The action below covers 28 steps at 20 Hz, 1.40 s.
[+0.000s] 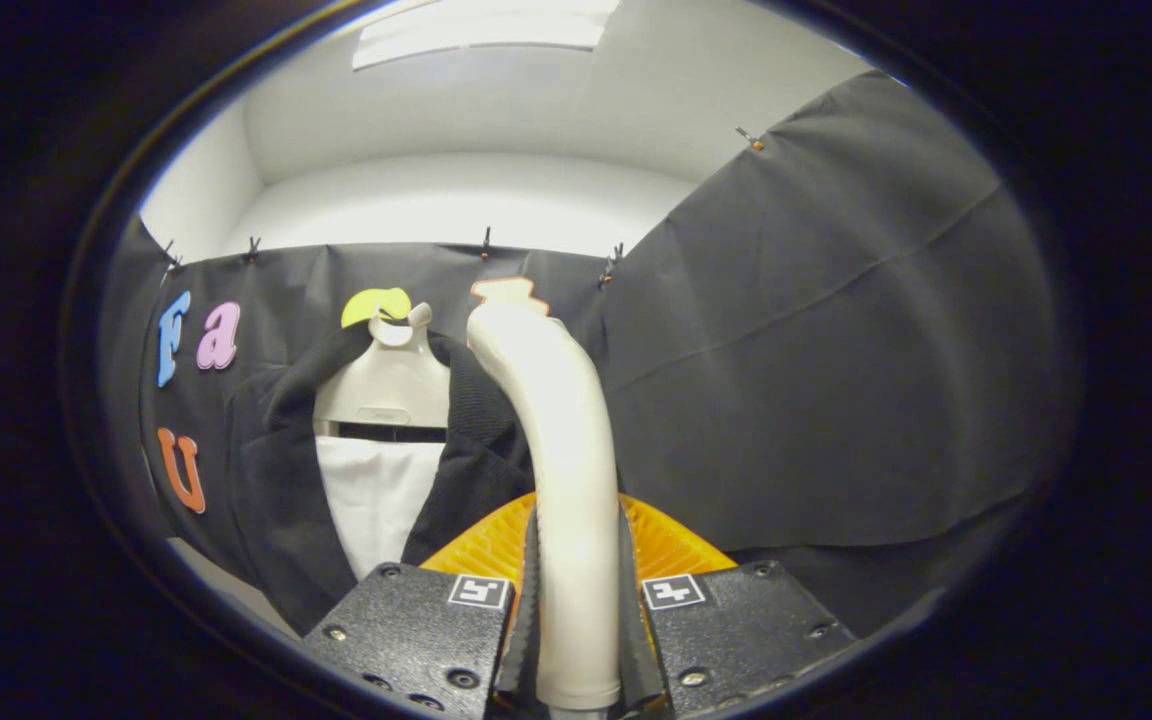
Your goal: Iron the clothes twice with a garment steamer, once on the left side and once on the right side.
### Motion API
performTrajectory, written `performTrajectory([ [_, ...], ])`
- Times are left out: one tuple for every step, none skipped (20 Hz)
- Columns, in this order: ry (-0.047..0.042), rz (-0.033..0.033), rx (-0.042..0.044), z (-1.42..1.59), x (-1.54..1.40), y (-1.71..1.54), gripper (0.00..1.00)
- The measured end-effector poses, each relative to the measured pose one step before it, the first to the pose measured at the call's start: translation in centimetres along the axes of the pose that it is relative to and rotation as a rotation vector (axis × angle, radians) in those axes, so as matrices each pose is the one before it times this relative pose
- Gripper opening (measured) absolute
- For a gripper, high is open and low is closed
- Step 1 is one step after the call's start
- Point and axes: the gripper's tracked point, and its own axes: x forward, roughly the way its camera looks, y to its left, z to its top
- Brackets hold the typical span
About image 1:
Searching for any white fabric ironing panel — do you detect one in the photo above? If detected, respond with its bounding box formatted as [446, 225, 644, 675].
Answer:
[314, 435, 447, 583]

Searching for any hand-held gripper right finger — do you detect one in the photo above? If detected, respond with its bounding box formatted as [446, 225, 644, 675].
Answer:
[618, 492, 857, 720]

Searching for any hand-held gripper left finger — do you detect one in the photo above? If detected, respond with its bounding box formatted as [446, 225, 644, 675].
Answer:
[298, 490, 542, 720]

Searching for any black jacket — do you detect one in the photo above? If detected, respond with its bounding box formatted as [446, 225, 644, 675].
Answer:
[226, 322, 537, 638]

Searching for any white plastic hanger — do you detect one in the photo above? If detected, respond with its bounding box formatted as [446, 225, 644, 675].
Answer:
[312, 302, 452, 443]

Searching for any long ceiling light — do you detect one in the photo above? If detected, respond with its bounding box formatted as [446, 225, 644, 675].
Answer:
[351, 0, 622, 71]

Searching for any grey cabinet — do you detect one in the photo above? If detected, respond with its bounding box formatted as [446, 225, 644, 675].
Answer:
[168, 538, 302, 641]

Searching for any row of small cloth clips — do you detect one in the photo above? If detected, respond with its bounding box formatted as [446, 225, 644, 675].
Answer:
[158, 125, 767, 293]

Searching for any white garment steamer head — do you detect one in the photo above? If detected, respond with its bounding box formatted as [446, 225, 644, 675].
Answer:
[466, 300, 625, 713]

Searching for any black backdrop cloth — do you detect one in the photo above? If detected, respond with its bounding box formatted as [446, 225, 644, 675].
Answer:
[96, 70, 1072, 641]

